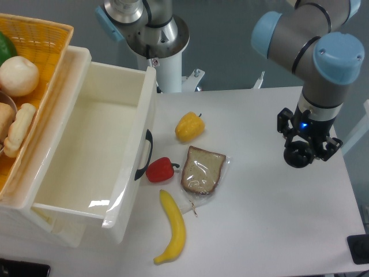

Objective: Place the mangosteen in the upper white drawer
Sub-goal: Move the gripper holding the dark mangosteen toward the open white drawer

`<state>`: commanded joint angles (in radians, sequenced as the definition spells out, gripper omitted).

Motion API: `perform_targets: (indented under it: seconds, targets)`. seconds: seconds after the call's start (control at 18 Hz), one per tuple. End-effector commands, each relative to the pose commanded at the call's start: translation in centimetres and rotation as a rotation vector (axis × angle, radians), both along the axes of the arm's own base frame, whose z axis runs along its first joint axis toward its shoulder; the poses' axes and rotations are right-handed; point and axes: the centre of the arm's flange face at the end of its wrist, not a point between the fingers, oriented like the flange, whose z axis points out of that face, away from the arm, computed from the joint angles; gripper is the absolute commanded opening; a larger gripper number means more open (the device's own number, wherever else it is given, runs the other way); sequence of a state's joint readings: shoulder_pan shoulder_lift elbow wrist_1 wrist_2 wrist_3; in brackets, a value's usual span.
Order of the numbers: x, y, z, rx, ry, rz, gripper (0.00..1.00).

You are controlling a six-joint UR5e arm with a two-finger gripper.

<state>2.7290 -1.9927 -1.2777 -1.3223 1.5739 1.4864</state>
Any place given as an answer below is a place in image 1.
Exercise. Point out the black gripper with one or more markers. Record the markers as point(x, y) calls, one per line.
point(311, 125)

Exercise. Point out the dark purple mangosteen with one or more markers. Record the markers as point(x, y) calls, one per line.
point(298, 154)

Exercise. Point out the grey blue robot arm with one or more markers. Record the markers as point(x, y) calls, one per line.
point(309, 44)

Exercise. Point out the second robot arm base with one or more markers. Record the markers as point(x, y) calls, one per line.
point(149, 28)

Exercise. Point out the open upper white drawer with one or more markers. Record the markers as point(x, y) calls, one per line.
point(95, 171)

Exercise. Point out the white drawer cabinet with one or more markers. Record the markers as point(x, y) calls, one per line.
point(18, 216)

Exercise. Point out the bagged bread slice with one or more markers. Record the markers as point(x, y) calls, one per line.
point(200, 178)

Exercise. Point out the yellow bell pepper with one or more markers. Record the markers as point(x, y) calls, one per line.
point(189, 127)

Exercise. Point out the black device at right edge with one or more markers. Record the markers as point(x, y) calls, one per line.
point(358, 246)

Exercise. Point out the red bell pepper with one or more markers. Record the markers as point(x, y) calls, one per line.
point(161, 170)

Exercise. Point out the yellow banana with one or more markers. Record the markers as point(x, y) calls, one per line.
point(178, 229)

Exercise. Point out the yellow woven basket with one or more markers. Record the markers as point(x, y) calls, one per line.
point(44, 44)

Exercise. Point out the beige peanut-shaped pastry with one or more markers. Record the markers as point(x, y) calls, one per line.
point(18, 130)

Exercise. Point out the white onion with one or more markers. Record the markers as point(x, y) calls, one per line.
point(19, 76)

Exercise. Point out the brown bread roll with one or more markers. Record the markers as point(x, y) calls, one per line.
point(7, 116)

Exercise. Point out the green pepper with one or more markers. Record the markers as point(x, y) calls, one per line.
point(7, 49)

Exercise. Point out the black object bottom left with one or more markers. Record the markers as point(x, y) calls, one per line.
point(13, 268)

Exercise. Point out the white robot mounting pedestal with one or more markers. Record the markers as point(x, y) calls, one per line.
point(169, 74)

